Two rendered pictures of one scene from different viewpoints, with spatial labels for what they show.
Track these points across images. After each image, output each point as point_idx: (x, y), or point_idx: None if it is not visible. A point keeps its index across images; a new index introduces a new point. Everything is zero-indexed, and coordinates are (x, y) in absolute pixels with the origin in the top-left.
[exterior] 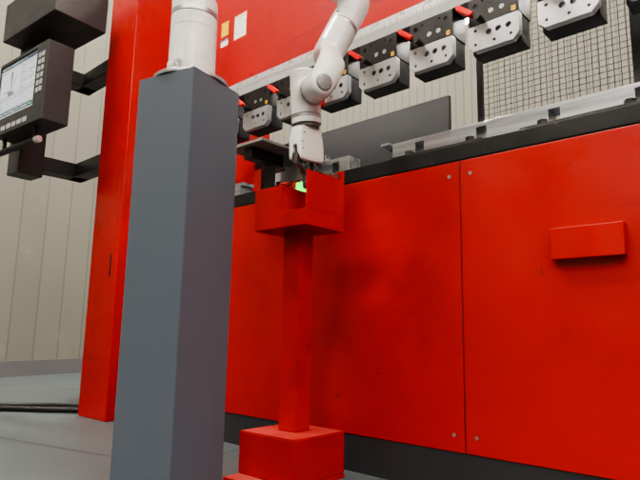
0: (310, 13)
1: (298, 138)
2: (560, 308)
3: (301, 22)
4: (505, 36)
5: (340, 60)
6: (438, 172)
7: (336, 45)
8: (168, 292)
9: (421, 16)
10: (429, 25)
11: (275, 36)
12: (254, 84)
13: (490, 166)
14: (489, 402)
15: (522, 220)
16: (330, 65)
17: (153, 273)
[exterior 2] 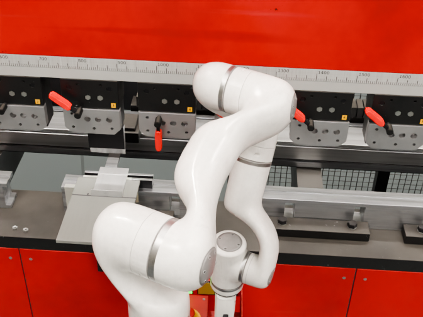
0: (118, 3)
1: (230, 310)
2: None
3: (98, 8)
4: (406, 146)
5: (277, 234)
6: (333, 273)
7: (260, 201)
8: None
9: (311, 85)
10: (321, 100)
11: (39, 8)
12: (3, 66)
13: (385, 278)
14: None
15: (401, 314)
16: (276, 256)
17: None
